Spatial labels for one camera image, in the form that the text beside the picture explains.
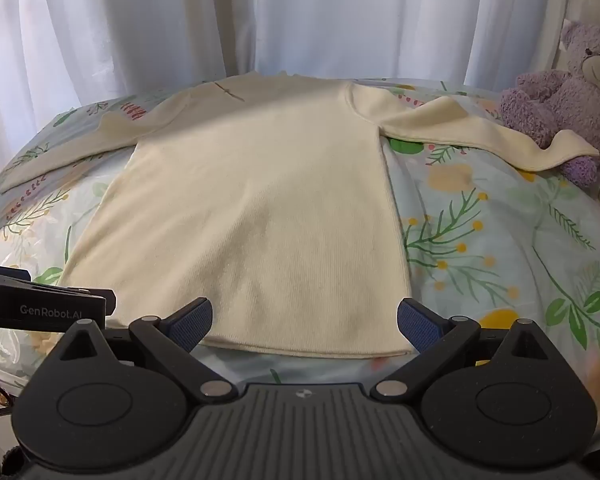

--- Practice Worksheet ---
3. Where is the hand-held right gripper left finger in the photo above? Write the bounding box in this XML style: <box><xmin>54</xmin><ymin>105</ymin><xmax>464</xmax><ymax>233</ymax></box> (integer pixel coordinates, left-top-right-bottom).
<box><xmin>47</xmin><ymin>297</ymin><xmax>236</xmax><ymax>404</ymax></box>

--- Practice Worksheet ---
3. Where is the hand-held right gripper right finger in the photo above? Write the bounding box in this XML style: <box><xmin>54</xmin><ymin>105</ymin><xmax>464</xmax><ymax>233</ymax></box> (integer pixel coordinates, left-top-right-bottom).
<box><xmin>370</xmin><ymin>297</ymin><xmax>556</xmax><ymax>404</ymax></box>

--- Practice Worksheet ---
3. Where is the cream knit sweater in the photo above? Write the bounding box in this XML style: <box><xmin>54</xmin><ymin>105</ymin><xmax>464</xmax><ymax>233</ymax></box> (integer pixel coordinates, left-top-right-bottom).
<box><xmin>0</xmin><ymin>72</ymin><xmax>600</xmax><ymax>361</ymax></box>

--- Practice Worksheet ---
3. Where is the clear plastic bag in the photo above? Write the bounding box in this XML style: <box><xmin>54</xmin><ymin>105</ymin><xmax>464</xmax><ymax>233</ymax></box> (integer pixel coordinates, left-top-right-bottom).
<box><xmin>0</xmin><ymin>328</ymin><xmax>72</xmax><ymax>461</ymax></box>

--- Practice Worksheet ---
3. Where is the floral bed sheet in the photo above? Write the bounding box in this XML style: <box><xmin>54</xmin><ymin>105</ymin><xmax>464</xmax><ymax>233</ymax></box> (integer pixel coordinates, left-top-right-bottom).
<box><xmin>0</xmin><ymin>77</ymin><xmax>600</xmax><ymax>442</ymax></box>

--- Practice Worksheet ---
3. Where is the purple teddy bear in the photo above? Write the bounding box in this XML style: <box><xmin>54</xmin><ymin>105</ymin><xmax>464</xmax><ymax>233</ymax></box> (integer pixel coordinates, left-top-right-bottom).
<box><xmin>497</xmin><ymin>19</ymin><xmax>600</xmax><ymax>189</ymax></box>

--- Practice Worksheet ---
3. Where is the white curtain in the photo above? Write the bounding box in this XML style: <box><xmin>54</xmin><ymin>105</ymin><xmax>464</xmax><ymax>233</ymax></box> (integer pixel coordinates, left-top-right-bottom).
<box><xmin>0</xmin><ymin>0</ymin><xmax>600</xmax><ymax>128</ymax></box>

